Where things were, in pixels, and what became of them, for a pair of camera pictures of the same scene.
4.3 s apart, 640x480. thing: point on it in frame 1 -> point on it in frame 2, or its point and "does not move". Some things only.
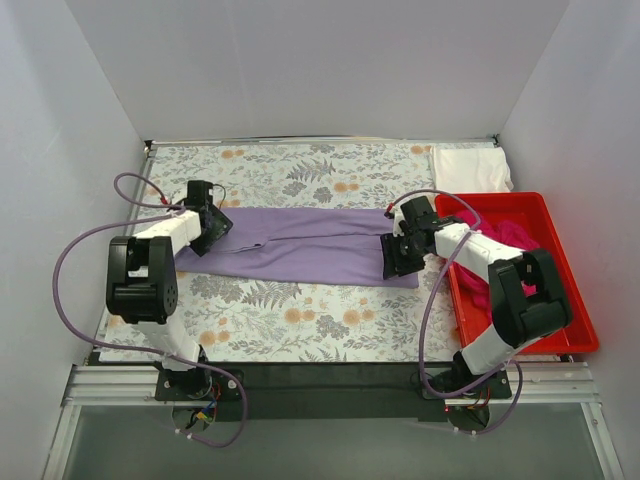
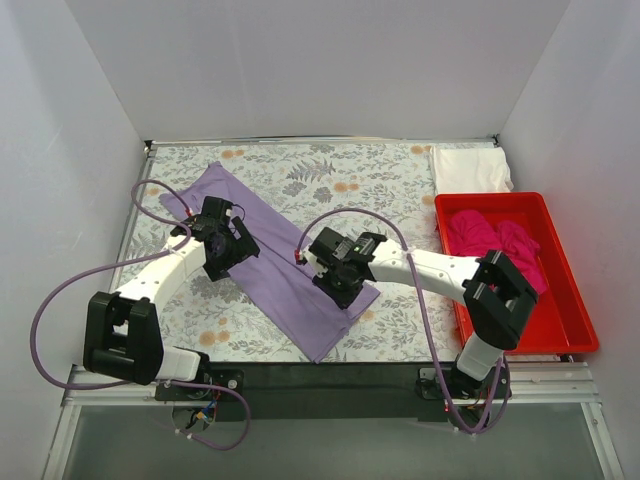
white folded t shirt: x=470 y=170 does not move
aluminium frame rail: x=555 y=384 does not move
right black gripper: x=395 y=256 -> x=335 y=291
